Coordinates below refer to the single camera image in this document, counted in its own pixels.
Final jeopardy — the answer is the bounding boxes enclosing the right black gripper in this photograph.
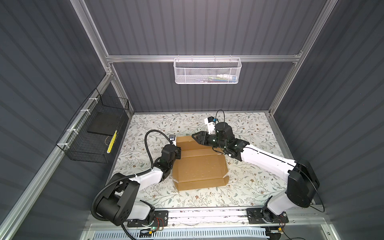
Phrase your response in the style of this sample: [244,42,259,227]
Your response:
[191,131,227,151]

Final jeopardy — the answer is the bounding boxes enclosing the brown cardboard box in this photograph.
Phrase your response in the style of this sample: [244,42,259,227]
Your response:
[172,136,229,191]

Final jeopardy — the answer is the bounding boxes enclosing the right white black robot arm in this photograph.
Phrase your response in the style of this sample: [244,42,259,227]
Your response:
[192,122,320,223]

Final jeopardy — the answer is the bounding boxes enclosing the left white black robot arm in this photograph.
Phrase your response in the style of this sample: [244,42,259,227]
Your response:
[91,144,182,226]

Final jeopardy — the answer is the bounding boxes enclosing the yellow green striped tool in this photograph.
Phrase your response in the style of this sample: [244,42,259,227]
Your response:
[107,131,118,154]

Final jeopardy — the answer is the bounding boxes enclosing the markers in white basket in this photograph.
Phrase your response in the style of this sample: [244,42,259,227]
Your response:
[199,74,238,84]

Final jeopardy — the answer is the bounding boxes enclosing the black foam pad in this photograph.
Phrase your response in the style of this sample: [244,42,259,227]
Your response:
[87,112,120,137]

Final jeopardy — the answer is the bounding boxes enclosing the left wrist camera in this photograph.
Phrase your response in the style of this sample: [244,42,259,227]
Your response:
[169,135,177,146]

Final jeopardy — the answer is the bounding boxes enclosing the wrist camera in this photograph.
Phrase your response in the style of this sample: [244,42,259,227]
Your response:
[204,116,216,135]
[169,135,177,146]

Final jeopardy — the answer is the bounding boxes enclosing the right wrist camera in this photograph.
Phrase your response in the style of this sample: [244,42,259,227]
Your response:
[204,116,216,135]

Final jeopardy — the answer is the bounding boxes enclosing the left black corrugated cable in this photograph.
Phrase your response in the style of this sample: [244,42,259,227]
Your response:
[90,129,172,240]

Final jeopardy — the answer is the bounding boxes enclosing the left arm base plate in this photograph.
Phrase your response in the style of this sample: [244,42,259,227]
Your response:
[127,210,169,228]

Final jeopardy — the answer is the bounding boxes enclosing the white wire mesh basket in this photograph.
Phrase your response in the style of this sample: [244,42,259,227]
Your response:
[173,57,242,85]

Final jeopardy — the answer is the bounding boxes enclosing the white perforated cable tray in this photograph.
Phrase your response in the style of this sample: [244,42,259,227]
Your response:
[89,227,271,240]

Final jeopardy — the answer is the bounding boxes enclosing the black wire basket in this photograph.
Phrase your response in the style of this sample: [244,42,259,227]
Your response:
[57,91,130,164]

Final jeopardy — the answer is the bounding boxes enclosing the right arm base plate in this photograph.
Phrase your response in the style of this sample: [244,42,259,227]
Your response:
[246,208,289,224]

